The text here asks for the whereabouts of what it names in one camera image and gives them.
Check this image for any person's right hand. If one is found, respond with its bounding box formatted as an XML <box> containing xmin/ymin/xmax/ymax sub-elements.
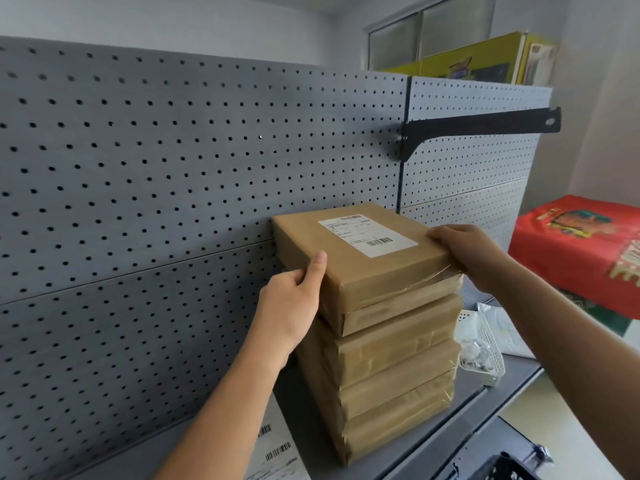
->
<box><xmin>427</xmin><ymin>224</ymin><xmax>512</xmax><ymax>296</ymax></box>

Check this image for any person's left hand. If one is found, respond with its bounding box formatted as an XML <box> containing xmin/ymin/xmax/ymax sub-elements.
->
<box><xmin>249</xmin><ymin>251</ymin><xmax>329</xmax><ymax>368</ymax></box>

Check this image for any brown parcel with white label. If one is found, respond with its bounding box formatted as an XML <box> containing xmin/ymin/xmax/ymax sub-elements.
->
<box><xmin>271</xmin><ymin>203</ymin><xmax>465</xmax><ymax>338</ymax></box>

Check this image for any person's right forearm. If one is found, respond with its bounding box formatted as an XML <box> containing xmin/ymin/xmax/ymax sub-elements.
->
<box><xmin>472</xmin><ymin>256</ymin><xmax>640</xmax><ymax>480</ymax></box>

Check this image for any person's left forearm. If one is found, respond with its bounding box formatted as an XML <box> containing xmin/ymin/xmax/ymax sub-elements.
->
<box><xmin>149</xmin><ymin>335</ymin><xmax>297</xmax><ymax>480</ymax></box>

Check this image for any small grey pegboard panel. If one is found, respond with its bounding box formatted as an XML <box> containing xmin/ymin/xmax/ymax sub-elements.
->
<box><xmin>397</xmin><ymin>77</ymin><xmax>554</xmax><ymax>256</ymax></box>

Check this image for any brown paper parcel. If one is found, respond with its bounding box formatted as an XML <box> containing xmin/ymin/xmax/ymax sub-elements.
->
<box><xmin>299</xmin><ymin>293</ymin><xmax>464</xmax><ymax>388</ymax></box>
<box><xmin>309</xmin><ymin>339</ymin><xmax>462</xmax><ymax>421</ymax></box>
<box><xmin>322</xmin><ymin>371</ymin><xmax>457</xmax><ymax>467</ymax></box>

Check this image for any white plastic bag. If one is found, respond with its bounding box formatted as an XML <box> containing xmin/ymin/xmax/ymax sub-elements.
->
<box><xmin>475</xmin><ymin>303</ymin><xmax>539</xmax><ymax>359</ymax></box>

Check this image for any white plastic basket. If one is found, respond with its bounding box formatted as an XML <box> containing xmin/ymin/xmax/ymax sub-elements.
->
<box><xmin>454</xmin><ymin>310</ymin><xmax>506</xmax><ymax>387</ymax></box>

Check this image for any red printed box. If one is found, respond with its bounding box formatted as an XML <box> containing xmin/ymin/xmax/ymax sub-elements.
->
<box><xmin>508</xmin><ymin>194</ymin><xmax>640</xmax><ymax>308</ymax></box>

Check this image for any yellow cardboard box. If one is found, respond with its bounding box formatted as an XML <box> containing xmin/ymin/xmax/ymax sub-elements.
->
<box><xmin>379</xmin><ymin>32</ymin><xmax>527</xmax><ymax>86</ymax></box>

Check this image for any green box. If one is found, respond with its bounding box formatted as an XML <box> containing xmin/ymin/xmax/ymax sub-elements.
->
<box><xmin>569</xmin><ymin>289</ymin><xmax>634</xmax><ymax>338</ymax></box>

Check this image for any grey metal shelf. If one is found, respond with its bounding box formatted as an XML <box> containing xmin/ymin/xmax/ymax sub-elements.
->
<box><xmin>70</xmin><ymin>282</ymin><xmax>547</xmax><ymax>480</ymax></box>

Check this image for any white parcel with barcode labels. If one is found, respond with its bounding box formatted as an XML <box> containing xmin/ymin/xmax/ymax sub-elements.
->
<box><xmin>244</xmin><ymin>394</ymin><xmax>307</xmax><ymax>480</ymax></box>

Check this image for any large grey pegboard panel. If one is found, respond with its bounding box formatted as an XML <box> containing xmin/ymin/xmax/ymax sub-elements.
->
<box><xmin>0</xmin><ymin>36</ymin><xmax>412</xmax><ymax>480</ymax></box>

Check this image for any beige printed box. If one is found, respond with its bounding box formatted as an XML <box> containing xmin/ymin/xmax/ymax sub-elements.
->
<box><xmin>520</xmin><ymin>42</ymin><xmax>559</xmax><ymax>87</ymax></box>

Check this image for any black plastic crate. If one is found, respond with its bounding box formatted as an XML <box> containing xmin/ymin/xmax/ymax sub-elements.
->
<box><xmin>465</xmin><ymin>449</ymin><xmax>549</xmax><ymax>480</ymax></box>

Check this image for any black metal shelf bracket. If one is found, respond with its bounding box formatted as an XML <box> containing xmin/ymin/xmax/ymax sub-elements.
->
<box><xmin>385</xmin><ymin>107</ymin><xmax>562</xmax><ymax>163</ymax></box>

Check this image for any window with metal frame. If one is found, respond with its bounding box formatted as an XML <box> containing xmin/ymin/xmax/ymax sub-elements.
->
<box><xmin>366</xmin><ymin>0</ymin><xmax>497</xmax><ymax>72</ymax></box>

